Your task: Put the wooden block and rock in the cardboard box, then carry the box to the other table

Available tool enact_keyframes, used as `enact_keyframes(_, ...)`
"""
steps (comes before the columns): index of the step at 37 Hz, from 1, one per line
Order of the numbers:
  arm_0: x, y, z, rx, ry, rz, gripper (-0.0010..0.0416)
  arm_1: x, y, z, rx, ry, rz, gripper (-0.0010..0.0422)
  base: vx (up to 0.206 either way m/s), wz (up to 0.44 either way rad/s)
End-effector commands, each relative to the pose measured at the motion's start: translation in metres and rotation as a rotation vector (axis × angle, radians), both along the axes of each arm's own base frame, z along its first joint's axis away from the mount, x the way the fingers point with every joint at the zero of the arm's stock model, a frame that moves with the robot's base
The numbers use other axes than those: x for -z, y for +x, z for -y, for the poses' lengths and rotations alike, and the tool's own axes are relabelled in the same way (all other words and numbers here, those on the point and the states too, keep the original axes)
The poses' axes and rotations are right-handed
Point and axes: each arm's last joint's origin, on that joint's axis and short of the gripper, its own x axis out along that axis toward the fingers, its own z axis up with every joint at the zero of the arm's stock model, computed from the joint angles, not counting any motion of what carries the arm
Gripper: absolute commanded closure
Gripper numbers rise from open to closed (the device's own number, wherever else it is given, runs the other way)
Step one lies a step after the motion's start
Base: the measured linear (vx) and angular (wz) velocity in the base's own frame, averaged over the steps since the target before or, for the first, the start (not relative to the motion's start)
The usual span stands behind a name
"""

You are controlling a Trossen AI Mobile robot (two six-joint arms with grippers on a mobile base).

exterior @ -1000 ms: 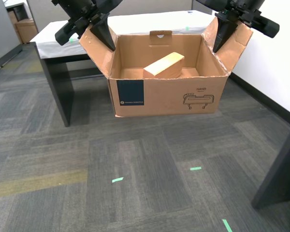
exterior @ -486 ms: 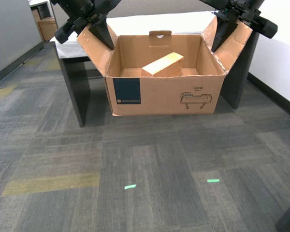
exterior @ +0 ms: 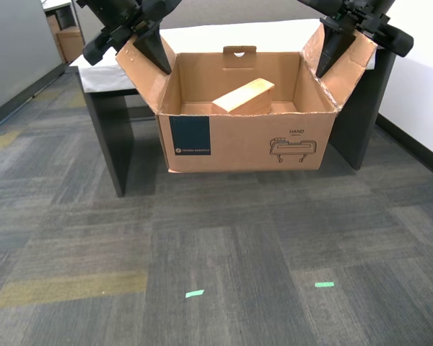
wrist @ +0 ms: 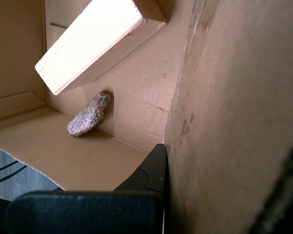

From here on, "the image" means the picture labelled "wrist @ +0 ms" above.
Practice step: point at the speckled granite rock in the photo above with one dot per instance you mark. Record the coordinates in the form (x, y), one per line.
(88, 117)

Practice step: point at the brown cardboard box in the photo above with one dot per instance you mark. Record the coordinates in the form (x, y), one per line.
(234, 97)

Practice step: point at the light wooden block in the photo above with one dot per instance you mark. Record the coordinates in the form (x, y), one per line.
(92, 44)

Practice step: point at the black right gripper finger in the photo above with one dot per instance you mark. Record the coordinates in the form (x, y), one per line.
(88, 212)

